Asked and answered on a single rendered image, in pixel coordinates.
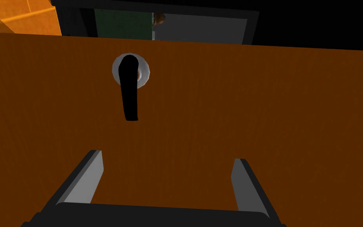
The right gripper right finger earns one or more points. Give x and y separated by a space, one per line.
247 192

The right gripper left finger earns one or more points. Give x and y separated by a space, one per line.
84 183

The brown wooden door leaf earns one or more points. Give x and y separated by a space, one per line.
232 126

